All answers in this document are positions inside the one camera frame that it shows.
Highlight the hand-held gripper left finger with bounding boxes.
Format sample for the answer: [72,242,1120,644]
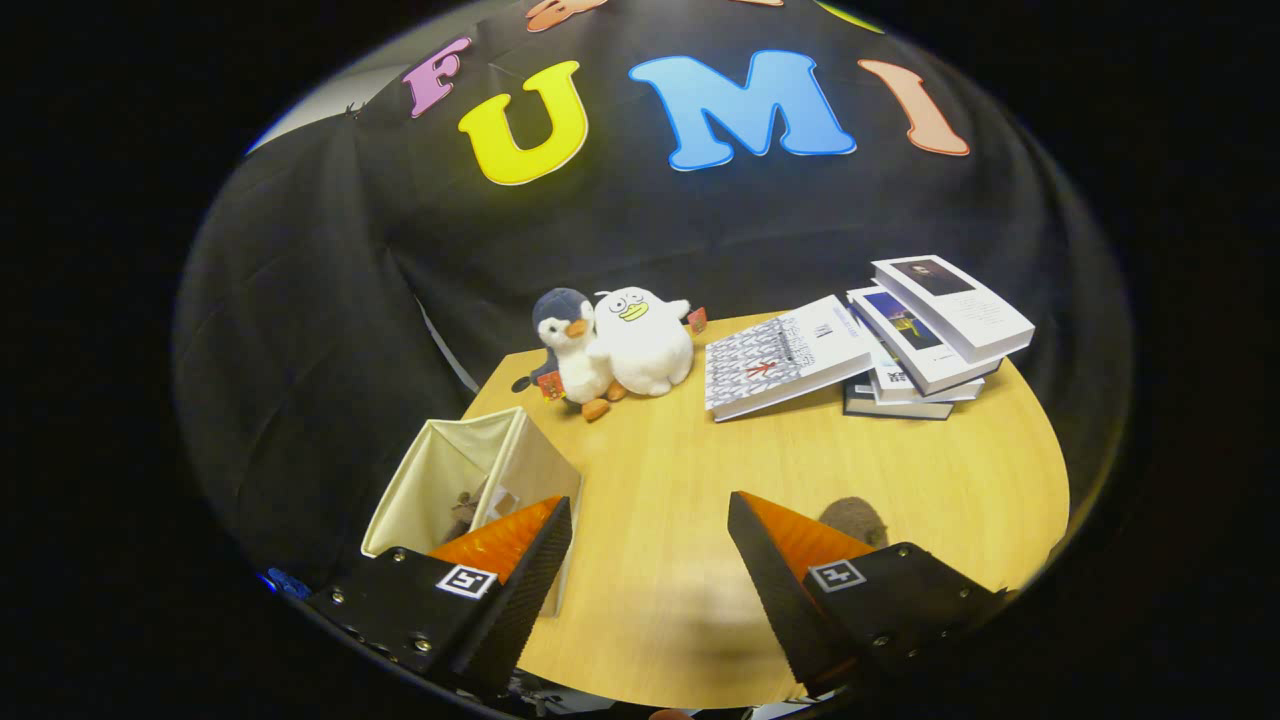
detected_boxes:
[305,495,576,701]

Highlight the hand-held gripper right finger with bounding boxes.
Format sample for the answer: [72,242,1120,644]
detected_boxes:
[727,490,1011,699]

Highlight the brown fuzzy shoe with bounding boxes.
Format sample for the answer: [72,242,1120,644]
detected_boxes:
[818,497,889,549]
[445,478,501,546]

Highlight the beige fabric storage box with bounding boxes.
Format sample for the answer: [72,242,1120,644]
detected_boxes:
[360,407,583,618]

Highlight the patterned cover book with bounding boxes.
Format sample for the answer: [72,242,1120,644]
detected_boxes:
[704,294,876,423]

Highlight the penguin plush toy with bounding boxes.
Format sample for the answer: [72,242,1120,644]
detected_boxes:
[512,288,629,423]

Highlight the white paperback book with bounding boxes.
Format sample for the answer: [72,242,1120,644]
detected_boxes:
[860,330,986,405]

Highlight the white duck plush toy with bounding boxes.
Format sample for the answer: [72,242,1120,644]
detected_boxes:
[590,287,709,398]

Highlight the white book dark photo cover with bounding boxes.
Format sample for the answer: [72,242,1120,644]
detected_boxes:
[872,254,1036,364]

